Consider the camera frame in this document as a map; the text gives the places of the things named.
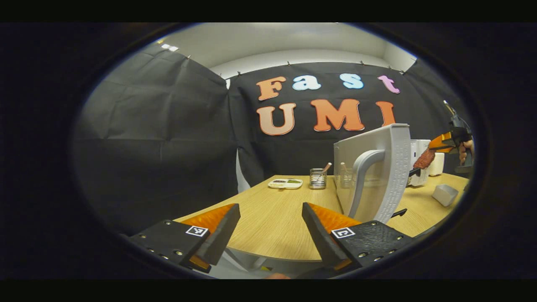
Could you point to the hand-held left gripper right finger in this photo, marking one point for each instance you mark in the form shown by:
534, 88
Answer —
321, 239

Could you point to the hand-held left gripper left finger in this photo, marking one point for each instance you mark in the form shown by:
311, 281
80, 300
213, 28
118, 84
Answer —
218, 239

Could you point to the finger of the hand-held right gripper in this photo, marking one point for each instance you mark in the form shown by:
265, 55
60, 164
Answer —
445, 149
440, 140

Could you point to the dark red meat piece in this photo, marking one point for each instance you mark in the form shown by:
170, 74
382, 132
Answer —
424, 158

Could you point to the white microwave oven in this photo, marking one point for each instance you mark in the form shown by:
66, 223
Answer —
369, 142

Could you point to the white toaster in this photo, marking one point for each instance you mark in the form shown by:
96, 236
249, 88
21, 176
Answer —
438, 165

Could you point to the white ribbed tray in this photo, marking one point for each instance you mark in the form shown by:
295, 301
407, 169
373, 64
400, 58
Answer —
444, 193

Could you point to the small glass jar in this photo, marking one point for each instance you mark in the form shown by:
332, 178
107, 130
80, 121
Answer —
317, 180

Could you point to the white compartment dish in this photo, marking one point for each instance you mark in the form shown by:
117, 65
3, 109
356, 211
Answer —
285, 183

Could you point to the brown stick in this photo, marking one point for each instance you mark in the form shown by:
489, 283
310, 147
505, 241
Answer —
326, 167

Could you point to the long ceiling light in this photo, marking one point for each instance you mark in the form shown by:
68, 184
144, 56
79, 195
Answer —
170, 47

